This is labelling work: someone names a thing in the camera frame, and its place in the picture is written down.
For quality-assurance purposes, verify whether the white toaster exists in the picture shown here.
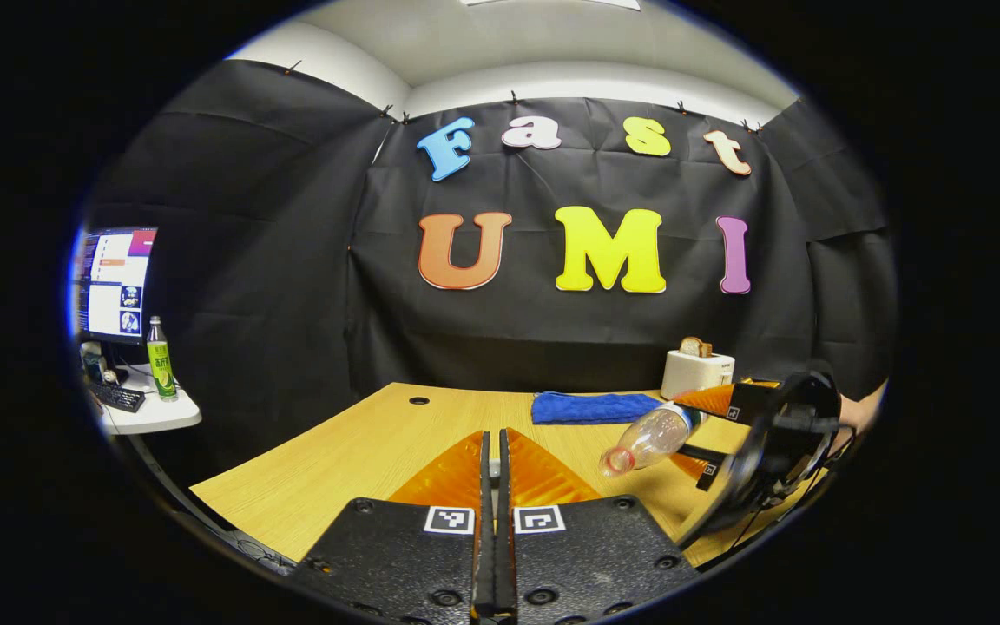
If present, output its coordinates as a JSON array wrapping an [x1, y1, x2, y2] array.
[[661, 350, 736, 400]]

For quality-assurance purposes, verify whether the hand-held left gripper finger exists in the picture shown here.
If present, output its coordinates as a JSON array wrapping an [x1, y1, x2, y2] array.
[[497, 427, 701, 625], [292, 430, 495, 625]]

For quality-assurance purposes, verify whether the ceiling light panel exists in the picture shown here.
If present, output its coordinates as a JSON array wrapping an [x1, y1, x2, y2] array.
[[461, 0, 641, 11]]

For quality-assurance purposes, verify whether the computer monitor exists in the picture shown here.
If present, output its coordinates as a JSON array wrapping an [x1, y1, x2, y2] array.
[[73, 227, 158, 345]]

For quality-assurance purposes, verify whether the black backdrop cloth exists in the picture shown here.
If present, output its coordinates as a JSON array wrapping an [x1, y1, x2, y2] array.
[[83, 59, 900, 487]]

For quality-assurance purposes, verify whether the clear plastic water bottle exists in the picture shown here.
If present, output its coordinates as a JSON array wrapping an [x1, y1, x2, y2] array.
[[600, 401, 707, 478]]

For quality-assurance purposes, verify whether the white side desk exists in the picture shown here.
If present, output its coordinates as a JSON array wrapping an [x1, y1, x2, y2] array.
[[88, 365, 202, 435]]

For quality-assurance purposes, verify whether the blue towel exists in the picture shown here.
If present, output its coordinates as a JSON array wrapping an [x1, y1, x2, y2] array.
[[531, 391, 664, 425]]

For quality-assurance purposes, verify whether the green drink bottle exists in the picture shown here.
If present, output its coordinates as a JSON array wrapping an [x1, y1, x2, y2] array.
[[146, 316, 178, 402]]

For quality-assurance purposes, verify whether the black keyboard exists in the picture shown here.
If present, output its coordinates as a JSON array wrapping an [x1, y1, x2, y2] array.
[[88, 382, 147, 413]]

